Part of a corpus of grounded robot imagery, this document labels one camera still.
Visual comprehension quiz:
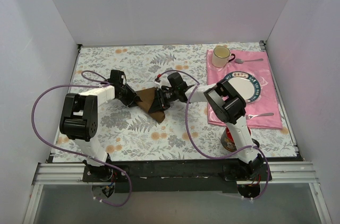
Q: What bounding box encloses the silver spoon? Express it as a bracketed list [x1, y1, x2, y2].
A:
[234, 58, 264, 64]

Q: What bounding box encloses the silver fork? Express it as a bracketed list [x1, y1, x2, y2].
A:
[246, 113, 274, 119]

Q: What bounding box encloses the brown cloth napkin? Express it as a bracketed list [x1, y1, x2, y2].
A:
[136, 87, 165, 123]

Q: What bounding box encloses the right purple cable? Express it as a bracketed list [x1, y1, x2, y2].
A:
[156, 70, 269, 200]

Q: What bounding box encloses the red interior dark mug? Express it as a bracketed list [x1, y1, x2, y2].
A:
[220, 127, 260, 152]

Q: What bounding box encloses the white plate dark rim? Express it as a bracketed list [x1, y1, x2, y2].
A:
[224, 71, 261, 104]

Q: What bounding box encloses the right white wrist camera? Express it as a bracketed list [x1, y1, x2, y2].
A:
[154, 74, 169, 90]

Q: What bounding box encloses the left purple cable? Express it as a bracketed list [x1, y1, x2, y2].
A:
[31, 70, 132, 207]

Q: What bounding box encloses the black base bar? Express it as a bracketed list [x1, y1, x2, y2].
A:
[82, 159, 273, 193]

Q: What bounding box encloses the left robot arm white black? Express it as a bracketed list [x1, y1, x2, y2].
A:
[59, 70, 141, 182]

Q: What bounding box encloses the cream enamel mug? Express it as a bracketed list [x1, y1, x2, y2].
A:
[211, 46, 235, 68]

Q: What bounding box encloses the purple cable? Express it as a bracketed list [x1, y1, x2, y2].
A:
[156, 70, 269, 200]
[31, 70, 132, 207]

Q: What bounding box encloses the pink satin cloth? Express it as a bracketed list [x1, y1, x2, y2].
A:
[206, 49, 283, 130]

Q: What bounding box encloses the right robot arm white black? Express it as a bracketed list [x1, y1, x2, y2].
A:
[148, 70, 265, 180]

